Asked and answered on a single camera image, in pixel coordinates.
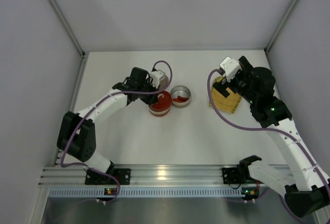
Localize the red lunch box lid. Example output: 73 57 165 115
149 91 172 112

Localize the red steel lunch box bowl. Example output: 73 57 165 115
148 107 170 117

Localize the beige steel lunch box bowl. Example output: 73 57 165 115
170 85 192 108

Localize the beige lunch box lid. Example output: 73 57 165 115
158 70 170 90

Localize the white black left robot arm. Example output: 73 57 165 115
57 67 166 175

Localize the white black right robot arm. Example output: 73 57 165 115
207 56 329 218

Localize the bamboo woven serving tray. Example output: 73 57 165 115
211 76 242 114

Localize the aluminium front frame rail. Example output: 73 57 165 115
38 164 320 186

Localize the aluminium frame rail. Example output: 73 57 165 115
35 0 87 74
38 164 320 186

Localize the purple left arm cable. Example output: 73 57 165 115
60 59 173 205

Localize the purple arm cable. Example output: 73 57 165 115
207 68 330 219
60 59 173 205

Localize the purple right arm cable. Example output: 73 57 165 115
207 68 330 219

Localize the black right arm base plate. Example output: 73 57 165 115
222 166 257 185

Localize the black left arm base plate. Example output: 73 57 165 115
85 168 131 185

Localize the slotted grey cable duct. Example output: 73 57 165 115
48 187 257 198

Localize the aluminium left side frame rail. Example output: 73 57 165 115
35 0 87 74

